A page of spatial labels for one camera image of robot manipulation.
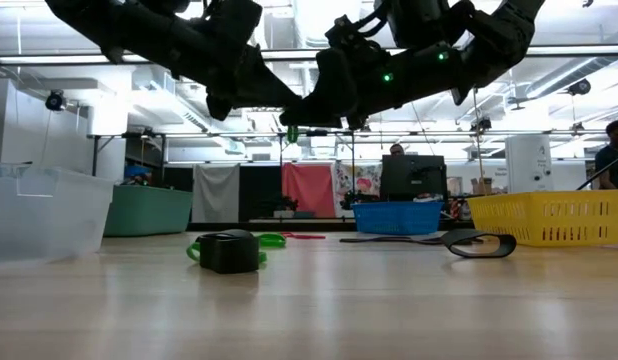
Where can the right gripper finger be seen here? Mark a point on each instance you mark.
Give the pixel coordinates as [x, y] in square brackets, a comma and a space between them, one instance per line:
[319, 112]

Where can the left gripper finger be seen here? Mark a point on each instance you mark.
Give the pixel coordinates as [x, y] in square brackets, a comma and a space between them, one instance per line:
[269, 97]

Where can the green rubber band bunch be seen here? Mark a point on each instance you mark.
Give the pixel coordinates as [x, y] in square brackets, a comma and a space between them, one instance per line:
[271, 241]

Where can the small black block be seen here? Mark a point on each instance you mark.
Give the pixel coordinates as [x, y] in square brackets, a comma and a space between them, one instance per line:
[509, 245]

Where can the clear plastic container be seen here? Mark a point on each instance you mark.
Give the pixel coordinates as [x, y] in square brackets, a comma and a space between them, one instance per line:
[49, 220]

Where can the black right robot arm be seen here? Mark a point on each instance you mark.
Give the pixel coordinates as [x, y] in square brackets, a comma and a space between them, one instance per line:
[489, 35]

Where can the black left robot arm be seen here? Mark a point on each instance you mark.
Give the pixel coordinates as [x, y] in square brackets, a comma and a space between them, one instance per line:
[139, 25]

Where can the red rubber band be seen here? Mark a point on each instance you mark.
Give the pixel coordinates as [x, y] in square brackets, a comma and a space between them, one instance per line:
[309, 235]

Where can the pink hanging cloth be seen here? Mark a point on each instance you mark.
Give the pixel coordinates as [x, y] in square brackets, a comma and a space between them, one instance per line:
[309, 187]

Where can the floral hanging cloth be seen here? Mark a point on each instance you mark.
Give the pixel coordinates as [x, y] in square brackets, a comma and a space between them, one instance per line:
[359, 182]

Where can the grey hanging cloth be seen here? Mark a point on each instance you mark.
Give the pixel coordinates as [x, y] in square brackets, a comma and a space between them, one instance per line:
[216, 195]

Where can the blue plastic basket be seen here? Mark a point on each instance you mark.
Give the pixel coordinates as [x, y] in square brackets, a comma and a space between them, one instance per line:
[399, 217]

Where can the blue storage bin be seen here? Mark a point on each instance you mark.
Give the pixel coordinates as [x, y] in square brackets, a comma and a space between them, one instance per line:
[134, 172]

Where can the teal plastic basket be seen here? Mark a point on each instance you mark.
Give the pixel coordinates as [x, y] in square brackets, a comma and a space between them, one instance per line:
[149, 210]

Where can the cardboard box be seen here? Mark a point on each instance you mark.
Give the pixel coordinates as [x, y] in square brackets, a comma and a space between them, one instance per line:
[481, 186]

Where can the white cylindrical appliance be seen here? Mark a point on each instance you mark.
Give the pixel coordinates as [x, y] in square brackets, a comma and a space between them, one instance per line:
[529, 165]

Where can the yellow plastic basket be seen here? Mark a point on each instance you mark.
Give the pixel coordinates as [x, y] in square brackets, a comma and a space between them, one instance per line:
[539, 197]

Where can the silver ventilation duct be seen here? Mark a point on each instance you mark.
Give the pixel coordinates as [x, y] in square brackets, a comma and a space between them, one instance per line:
[309, 20]

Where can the black distant workstation frame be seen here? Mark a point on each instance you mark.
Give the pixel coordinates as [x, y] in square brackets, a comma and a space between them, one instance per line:
[139, 134]

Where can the black ceiling-hung camera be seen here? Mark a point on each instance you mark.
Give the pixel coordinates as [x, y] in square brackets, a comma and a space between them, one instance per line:
[55, 101]
[579, 87]
[483, 124]

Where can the black aluminium table frame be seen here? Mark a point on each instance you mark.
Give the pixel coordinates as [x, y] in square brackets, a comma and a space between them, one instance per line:
[204, 226]

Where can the black slanted post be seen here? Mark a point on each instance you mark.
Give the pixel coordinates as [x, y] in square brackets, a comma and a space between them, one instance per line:
[604, 172]

